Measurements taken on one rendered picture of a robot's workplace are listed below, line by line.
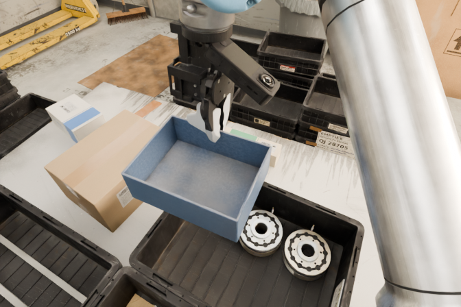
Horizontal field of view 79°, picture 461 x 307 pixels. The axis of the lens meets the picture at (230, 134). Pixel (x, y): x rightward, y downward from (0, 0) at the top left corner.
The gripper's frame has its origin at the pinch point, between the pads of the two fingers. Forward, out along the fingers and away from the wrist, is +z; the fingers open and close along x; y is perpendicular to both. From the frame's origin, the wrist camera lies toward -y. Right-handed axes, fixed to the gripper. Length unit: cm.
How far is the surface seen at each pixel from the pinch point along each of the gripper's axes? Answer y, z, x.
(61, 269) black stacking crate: 26.2, 31.3, 25.1
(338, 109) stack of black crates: -19, 54, -104
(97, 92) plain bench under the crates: 83, 38, -39
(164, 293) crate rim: -0.5, 20.9, 21.3
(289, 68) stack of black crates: 16, 48, -126
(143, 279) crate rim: 4.5, 20.8, 21.1
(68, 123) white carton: 67, 32, -12
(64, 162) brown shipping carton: 47, 26, 5
